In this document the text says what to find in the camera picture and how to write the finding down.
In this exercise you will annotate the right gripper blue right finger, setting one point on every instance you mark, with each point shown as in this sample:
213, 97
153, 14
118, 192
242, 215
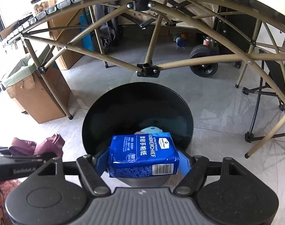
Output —
193, 168

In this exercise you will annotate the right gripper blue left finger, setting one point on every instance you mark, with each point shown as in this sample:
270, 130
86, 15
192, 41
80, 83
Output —
90, 168

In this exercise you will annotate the blue tissue pack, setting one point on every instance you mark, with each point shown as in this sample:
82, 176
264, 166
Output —
142, 155

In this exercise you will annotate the purple cloth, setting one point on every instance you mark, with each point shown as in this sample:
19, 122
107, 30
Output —
53, 144

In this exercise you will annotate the light blue fluffy towel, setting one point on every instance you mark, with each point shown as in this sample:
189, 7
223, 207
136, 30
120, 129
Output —
151, 130

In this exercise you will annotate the black round trash bin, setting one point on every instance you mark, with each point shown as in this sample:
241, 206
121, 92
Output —
129, 108

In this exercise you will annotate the cardboard box with green liner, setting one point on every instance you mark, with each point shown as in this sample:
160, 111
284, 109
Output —
26, 87

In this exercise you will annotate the black cart wheel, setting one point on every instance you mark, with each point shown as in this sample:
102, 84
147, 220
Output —
203, 69

